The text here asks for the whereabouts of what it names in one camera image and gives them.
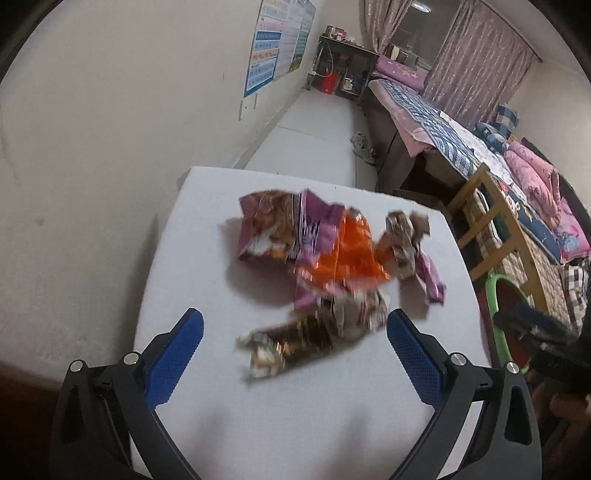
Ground green rimmed red trash bin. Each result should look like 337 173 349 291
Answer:
483 274 530 374

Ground purple folded blanket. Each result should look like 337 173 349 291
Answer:
376 55 426 93

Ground green white wall poster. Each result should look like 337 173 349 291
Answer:
273 0 317 81

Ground pink patterned curtain left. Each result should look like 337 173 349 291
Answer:
362 0 412 54

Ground orange plastic wrapper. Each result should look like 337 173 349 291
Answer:
295 209 392 295

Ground pink floral folded quilt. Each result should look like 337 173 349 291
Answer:
503 141 562 231

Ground dark wooden desk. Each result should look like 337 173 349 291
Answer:
305 34 379 105

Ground pink patterned curtain right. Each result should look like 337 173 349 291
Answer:
423 1 540 129

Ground pink plastic wrapper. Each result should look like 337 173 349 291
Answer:
416 250 447 305

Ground navy cartoon blanket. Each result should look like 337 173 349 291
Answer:
494 178 562 265

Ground bed with blue plaid quilt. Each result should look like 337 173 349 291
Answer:
369 78 514 186

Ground red bucket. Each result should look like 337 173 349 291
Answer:
320 73 339 95

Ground brown grey wrapper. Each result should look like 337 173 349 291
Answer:
385 210 431 280

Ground pink patterned curtain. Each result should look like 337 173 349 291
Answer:
362 0 412 54
423 1 540 129

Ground purple snack bag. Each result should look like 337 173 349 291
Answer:
238 189 346 265

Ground blue plaid pillow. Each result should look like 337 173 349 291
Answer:
493 104 520 139

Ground blue wall poster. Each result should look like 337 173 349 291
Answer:
242 0 291 99

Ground grey shoes on floor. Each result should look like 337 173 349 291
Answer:
349 132 376 166

